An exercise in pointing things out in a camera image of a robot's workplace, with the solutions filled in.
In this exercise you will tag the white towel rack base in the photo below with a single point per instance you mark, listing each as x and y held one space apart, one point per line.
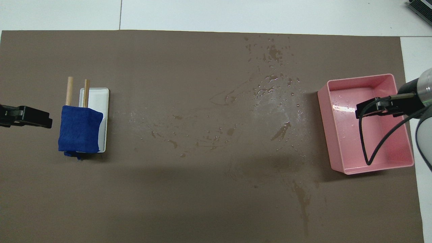
101 108

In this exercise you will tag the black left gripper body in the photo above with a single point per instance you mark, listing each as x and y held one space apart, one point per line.
7 116

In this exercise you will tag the grey ribbed device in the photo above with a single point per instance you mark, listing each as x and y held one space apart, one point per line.
422 6

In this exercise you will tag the long wooden rack rod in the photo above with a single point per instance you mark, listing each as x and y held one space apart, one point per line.
69 89

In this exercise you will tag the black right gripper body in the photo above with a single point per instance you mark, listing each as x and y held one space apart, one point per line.
406 105

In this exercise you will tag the blue towel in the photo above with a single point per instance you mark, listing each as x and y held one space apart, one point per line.
79 130

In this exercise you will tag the short wooden rack rod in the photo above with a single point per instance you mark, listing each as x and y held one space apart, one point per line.
86 92

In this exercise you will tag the pink plastic bin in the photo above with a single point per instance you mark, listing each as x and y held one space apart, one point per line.
388 148

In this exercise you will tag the brown table mat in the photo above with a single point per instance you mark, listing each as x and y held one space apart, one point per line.
202 202

